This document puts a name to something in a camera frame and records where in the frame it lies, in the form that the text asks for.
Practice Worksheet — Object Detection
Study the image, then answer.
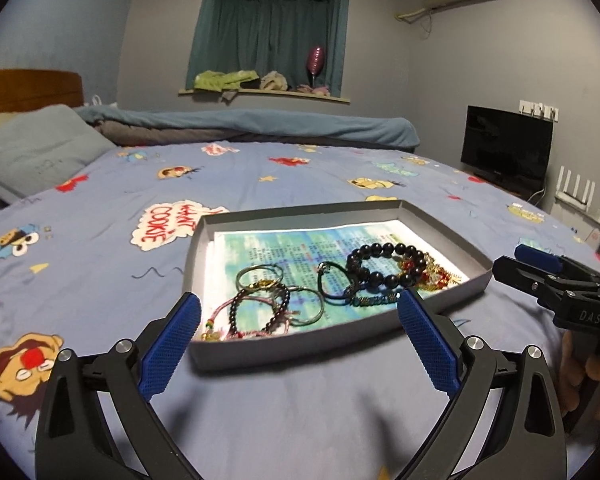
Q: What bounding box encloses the white wifi router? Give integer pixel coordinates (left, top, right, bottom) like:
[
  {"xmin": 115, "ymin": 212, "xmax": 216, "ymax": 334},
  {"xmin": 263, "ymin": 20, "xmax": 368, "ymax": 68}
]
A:
[{"xmin": 554, "ymin": 166, "xmax": 596, "ymax": 214}]

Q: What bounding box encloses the pink balloon on stick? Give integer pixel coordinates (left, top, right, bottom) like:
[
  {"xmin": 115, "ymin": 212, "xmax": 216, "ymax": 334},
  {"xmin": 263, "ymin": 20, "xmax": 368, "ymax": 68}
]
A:
[{"xmin": 306, "ymin": 46, "xmax": 325, "ymax": 88}]

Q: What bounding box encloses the wooden window sill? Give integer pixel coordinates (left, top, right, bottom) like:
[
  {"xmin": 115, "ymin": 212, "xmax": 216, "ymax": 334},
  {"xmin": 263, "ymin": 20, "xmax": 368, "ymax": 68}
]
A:
[{"xmin": 178, "ymin": 89, "xmax": 351, "ymax": 105}]

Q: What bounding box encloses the blue green printed paper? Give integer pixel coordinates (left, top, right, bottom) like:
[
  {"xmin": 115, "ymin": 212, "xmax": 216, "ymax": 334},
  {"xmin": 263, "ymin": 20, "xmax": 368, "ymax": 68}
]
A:
[{"xmin": 198, "ymin": 220, "xmax": 468, "ymax": 342}]

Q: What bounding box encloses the black television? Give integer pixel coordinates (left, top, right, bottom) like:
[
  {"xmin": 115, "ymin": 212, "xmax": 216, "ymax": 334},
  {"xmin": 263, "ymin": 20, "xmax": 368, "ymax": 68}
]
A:
[{"xmin": 460, "ymin": 105, "xmax": 554, "ymax": 194}]

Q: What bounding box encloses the blue cartoon bed sheet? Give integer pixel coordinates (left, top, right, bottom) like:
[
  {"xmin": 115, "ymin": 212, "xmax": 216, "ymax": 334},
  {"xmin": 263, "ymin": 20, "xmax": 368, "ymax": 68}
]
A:
[{"xmin": 0, "ymin": 143, "xmax": 600, "ymax": 479}]

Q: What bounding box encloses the blue grey folded duvet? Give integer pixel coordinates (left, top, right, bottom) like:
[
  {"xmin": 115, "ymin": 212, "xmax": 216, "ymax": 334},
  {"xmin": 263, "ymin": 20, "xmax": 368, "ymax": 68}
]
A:
[{"xmin": 74, "ymin": 105, "xmax": 420, "ymax": 152}]

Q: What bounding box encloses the grey shallow cardboard box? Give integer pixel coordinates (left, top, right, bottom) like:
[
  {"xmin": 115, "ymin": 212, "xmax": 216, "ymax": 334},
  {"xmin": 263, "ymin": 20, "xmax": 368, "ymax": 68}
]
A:
[{"xmin": 183, "ymin": 200, "xmax": 492, "ymax": 372}]

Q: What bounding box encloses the large dark bead bracelet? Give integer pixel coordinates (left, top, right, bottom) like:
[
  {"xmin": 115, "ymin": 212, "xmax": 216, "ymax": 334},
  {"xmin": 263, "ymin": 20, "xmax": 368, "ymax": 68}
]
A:
[{"xmin": 345, "ymin": 242, "xmax": 428, "ymax": 290}]

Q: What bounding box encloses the green cloth on sill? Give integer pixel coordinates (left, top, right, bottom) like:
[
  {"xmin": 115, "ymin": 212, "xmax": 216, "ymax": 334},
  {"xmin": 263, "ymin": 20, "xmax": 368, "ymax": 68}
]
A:
[{"xmin": 193, "ymin": 70, "xmax": 260, "ymax": 92}]

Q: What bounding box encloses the red bead gold bracelet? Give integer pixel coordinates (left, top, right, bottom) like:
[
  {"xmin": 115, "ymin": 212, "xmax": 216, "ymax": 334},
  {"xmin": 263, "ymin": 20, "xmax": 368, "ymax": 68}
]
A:
[{"xmin": 398, "ymin": 252, "xmax": 464, "ymax": 292}]

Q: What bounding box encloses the beige cloth on sill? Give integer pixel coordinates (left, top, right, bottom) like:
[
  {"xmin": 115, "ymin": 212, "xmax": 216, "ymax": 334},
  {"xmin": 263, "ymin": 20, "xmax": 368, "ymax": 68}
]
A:
[{"xmin": 260, "ymin": 70, "xmax": 288, "ymax": 91}]

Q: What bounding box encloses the wall power socket strip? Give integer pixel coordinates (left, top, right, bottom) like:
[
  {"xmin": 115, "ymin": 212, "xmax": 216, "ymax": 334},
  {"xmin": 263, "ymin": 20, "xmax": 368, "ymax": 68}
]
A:
[{"xmin": 518, "ymin": 100, "xmax": 559, "ymax": 122}]

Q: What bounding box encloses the black cord bracelet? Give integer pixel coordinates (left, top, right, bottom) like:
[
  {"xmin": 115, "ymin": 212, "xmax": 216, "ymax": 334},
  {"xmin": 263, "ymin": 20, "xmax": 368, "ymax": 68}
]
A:
[{"xmin": 315, "ymin": 260, "xmax": 361, "ymax": 307}]

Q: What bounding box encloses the blue bead bracelet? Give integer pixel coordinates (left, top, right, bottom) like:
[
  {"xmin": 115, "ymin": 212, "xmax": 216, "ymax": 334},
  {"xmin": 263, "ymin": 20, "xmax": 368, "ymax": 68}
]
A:
[{"xmin": 349, "ymin": 291, "xmax": 404, "ymax": 309}]

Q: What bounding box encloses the pink braided string bracelet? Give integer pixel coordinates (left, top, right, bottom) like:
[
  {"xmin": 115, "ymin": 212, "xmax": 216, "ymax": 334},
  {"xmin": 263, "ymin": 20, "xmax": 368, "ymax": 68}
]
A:
[{"xmin": 199, "ymin": 292, "xmax": 282, "ymax": 344}]

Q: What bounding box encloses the thin silver bangle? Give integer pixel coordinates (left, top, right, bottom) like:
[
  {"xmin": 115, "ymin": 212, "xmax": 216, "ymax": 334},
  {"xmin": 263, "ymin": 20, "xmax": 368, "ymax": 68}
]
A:
[{"xmin": 285, "ymin": 285, "xmax": 325, "ymax": 327}]

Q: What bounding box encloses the teal window curtain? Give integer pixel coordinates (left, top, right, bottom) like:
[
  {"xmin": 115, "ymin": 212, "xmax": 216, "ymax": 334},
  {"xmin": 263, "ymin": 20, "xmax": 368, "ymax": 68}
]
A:
[{"xmin": 185, "ymin": 0, "xmax": 350, "ymax": 96}]

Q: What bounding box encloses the small dark bead bracelet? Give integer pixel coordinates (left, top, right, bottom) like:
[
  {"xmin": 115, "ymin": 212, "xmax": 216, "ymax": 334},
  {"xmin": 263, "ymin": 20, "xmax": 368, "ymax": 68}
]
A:
[{"xmin": 226, "ymin": 283, "xmax": 293, "ymax": 338}]

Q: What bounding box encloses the right hand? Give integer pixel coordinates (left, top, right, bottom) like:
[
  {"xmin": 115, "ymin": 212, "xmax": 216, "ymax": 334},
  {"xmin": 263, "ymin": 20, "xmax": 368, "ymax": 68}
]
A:
[{"xmin": 557, "ymin": 330, "xmax": 600, "ymax": 421}]

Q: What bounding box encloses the wooden headboard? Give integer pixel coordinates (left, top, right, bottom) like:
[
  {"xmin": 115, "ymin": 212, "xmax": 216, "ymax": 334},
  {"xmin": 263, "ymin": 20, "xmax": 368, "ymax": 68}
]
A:
[{"xmin": 0, "ymin": 68, "xmax": 84, "ymax": 113}]

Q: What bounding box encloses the grey blue pillow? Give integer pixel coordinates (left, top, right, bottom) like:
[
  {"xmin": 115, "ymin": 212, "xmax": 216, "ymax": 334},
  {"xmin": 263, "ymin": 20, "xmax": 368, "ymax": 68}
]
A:
[{"xmin": 0, "ymin": 105, "xmax": 116, "ymax": 204}]

